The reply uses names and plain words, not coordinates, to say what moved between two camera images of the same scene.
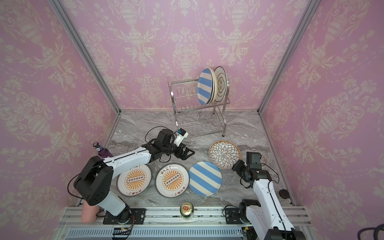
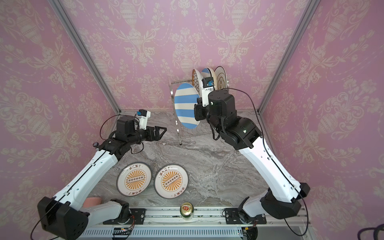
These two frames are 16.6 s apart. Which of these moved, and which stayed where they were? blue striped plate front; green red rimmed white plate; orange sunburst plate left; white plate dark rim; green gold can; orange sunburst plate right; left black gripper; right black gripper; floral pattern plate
Moved: left black gripper; blue striped plate front; floral pattern plate; right black gripper
Stayed: orange sunburst plate left; orange sunburst plate right; green red rimmed white plate; white plate dark rim; green gold can
